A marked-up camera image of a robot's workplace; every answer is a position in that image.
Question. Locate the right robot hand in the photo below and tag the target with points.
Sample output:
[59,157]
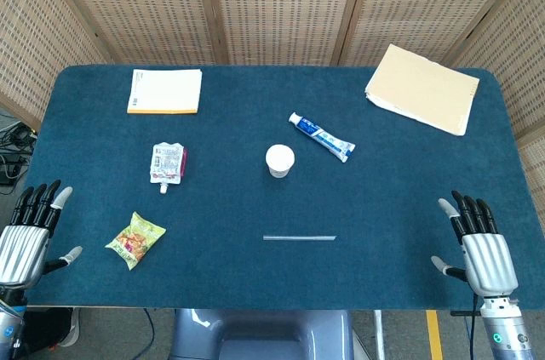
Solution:
[489,258]

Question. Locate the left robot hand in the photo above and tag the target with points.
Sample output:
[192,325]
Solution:
[21,245]

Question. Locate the transparent straw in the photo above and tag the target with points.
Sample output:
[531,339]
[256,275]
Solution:
[300,238]

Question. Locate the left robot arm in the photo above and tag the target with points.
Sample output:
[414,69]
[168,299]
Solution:
[9,326]

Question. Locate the white paper cup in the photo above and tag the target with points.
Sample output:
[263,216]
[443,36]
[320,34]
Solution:
[279,161]

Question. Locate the black white shoe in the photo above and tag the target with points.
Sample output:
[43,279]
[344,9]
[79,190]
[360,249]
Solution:
[68,326]

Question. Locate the green snack bag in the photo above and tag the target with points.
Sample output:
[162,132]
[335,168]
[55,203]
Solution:
[135,241]

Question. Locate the white table leg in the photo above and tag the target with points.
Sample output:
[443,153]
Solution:
[378,334]

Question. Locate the white spouted drink pouch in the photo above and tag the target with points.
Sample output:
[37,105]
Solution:
[168,165]

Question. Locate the beige paper folder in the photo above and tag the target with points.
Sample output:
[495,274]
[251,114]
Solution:
[421,89]

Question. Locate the blue white toothpaste tube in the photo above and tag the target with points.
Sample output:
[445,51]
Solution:
[321,136]

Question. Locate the white yellow notepad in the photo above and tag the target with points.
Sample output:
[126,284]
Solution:
[165,91]

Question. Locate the blue table cloth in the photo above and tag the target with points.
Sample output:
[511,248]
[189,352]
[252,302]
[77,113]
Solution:
[272,207]

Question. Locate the grey robot torso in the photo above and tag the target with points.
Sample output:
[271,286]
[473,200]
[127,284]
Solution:
[262,334]

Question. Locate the woven folding screen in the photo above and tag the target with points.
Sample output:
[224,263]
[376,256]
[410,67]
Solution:
[272,7]

